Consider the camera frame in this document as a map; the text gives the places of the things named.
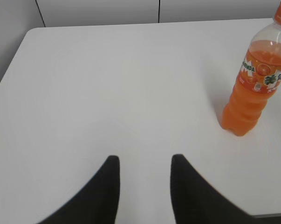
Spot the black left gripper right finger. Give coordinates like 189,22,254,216
170,154,257,224

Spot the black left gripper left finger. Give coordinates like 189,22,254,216
41,155,120,224

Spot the orange soda plastic bottle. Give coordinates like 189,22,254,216
221,22,281,136

